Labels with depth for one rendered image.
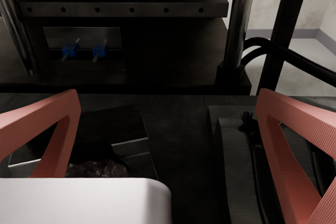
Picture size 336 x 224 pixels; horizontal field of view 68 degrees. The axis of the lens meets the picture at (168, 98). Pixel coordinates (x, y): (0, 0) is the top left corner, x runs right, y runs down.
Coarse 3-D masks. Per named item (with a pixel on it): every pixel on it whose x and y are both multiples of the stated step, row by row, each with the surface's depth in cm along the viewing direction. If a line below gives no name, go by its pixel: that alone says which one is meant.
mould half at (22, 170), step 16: (96, 112) 57; (112, 112) 57; (128, 112) 57; (80, 128) 52; (96, 128) 52; (112, 128) 52; (128, 128) 52; (144, 128) 52; (112, 144) 49; (128, 144) 50; (144, 144) 51; (16, 160) 46; (32, 160) 46; (128, 160) 50; (144, 160) 50; (16, 176) 46; (144, 176) 47
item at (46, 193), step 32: (64, 96) 11; (0, 128) 7; (32, 128) 9; (64, 128) 12; (0, 160) 7; (64, 160) 11; (0, 192) 5; (32, 192) 5; (64, 192) 5; (96, 192) 5; (128, 192) 5; (160, 192) 5
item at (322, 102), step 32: (0, 96) 80; (32, 96) 80; (96, 96) 80; (128, 96) 80; (160, 96) 80; (192, 96) 80; (224, 96) 80; (256, 96) 80; (288, 96) 80; (320, 96) 80; (160, 128) 68; (192, 128) 68; (160, 160) 59; (192, 160) 59; (192, 192) 53
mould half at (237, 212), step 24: (216, 120) 62; (240, 120) 51; (216, 144) 53; (240, 144) 46; (216, 168) 52; (240, 168) 44; (312, 168) 44; (216, 192) 52; (240, 192) 43; (240, 216) 40
